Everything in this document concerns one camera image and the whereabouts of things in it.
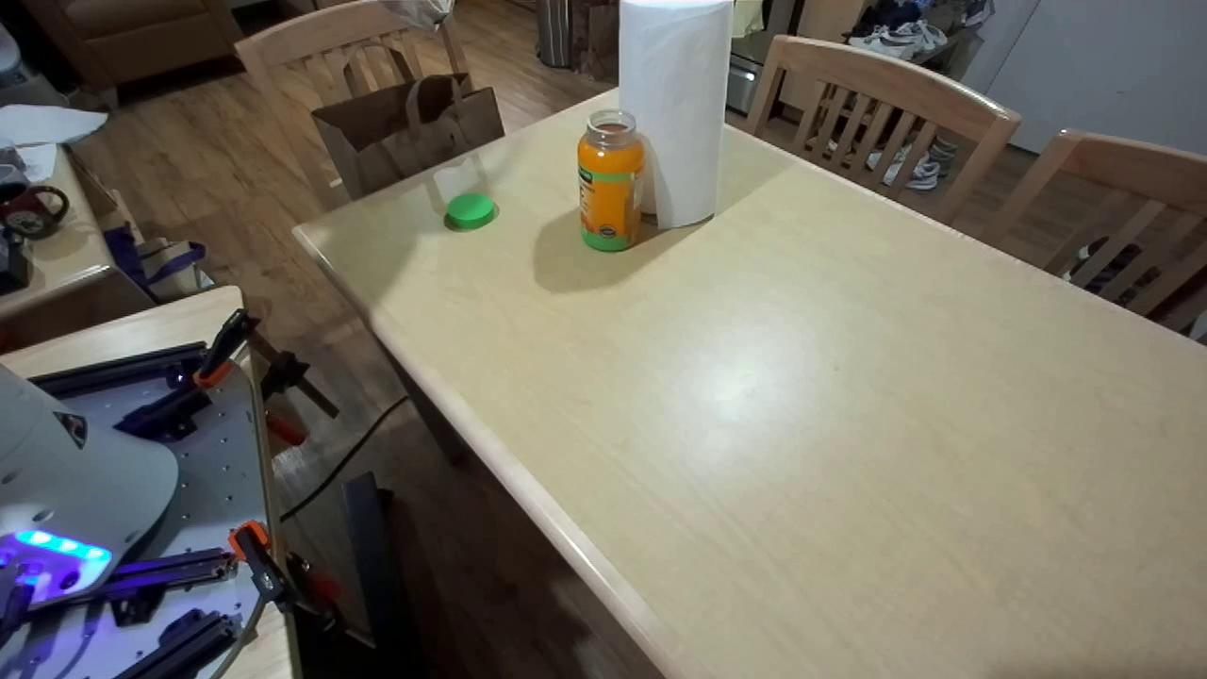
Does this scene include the purple white object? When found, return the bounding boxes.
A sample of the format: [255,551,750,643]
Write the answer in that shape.
[104,222,217,305]

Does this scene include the white sneakers on rack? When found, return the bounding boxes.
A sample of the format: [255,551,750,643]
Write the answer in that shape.
[849,13,959,68]

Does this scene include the orange juice jar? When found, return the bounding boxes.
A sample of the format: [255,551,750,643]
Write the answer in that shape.
[574,105,653,256]

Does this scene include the green round lid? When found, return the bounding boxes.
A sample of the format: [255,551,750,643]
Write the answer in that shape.
[441,190,503,236]

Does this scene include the brown sofa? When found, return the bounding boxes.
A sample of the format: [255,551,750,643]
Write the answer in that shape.
[21,0,251,90]

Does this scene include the grey mounting plate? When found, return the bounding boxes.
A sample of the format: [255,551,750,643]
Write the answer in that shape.
[0,356,277,679]

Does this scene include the black floor cable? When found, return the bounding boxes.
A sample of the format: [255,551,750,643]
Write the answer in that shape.
[277,393,419,525]

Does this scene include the light wooden chair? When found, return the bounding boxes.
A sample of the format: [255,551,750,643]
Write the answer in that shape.
[744,31,1026,222]
[231,0,426,129]
[993,125,1207,335]

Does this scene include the white sneaker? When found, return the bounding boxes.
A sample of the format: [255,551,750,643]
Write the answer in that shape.
[879,141,952,195]

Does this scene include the small wooden robot table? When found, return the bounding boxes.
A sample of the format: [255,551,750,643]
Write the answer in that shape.
[0,282,297,679]

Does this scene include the white paper sheet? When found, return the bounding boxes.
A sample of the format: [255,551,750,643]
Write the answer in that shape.
[0,102,115,187]

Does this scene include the wooden side table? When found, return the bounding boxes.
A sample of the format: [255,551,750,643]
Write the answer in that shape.
[0,143,124,324]

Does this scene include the black metal bar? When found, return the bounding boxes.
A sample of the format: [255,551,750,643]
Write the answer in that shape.
[31,339,213,400]

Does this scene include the brown paper bag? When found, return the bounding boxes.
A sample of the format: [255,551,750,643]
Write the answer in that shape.
[309,38,510,205]

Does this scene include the white paper towel roll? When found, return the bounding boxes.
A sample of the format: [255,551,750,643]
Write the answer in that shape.
[614,0,735,236]

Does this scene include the black orange clamp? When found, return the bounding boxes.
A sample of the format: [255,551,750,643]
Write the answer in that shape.
[116,305,265,444]
[223,520,350,635]
[258,353,343,451]

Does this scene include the black round object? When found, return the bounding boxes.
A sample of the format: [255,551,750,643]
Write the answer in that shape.
[0,183,77,244]

